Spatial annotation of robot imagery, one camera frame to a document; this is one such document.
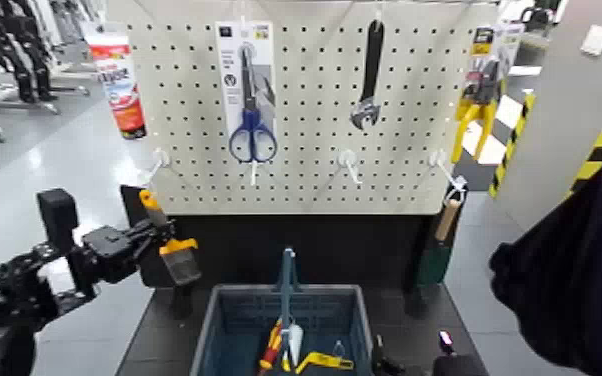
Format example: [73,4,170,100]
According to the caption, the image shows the black robot on stand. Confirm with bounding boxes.
[0,0,54,104]

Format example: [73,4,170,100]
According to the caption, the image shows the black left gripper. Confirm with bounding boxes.
[67,218,177,286]

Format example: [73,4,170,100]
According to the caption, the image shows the grey partition column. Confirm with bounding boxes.
[495,0,602,232]

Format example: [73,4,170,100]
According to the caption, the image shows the wooden handled green tool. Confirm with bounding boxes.
[418,188,465,287]

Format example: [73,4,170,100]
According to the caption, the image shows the white pointed tool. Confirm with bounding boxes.
[286,322,305,369]

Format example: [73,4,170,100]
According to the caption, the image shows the blue handled scissors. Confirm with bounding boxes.
[227,44,279,164]

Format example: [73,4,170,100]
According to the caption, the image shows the beige perforated pegboard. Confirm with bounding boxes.
[126,0,499,216]

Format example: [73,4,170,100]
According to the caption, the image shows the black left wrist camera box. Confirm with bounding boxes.
[36,187,79,254]

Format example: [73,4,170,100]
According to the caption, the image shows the teal crate carrying handle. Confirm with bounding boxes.
[275,246,298,337]

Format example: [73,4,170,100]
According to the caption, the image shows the red yellow screwdriver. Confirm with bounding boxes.
[257,317,284,375]

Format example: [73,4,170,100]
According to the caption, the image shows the white scissors packaging card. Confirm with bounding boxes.
[215,20,277,159]

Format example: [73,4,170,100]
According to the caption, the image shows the grey floor stand base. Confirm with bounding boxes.
[0,82,92,118]

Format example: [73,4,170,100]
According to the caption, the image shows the white wall plate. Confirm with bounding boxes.
[580,23,602,58]

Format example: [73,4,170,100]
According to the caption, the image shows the yellow angled tool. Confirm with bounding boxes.
[294,351,356,375]

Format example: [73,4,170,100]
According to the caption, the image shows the yellow handled paint brush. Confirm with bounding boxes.
[138,188,204,287]

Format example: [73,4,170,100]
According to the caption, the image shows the blue crate with grey rim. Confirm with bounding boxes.
[190,283,376,376]

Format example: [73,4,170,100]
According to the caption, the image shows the red white sealant tube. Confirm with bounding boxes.
[84,32,148,141]

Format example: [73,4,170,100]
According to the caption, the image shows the yellow handled pliers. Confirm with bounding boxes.
[450,57,503,165]

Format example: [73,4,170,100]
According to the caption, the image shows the yellow black striped post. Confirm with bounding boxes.
[488,91,537,200]

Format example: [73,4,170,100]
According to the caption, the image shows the black adjustable wrench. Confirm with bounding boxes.
[349,19,386,131]

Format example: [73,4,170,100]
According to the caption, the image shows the pliers packaging card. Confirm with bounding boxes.
[469,23,513,90]

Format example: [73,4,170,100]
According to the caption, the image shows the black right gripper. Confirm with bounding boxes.
[371,329,490,376]

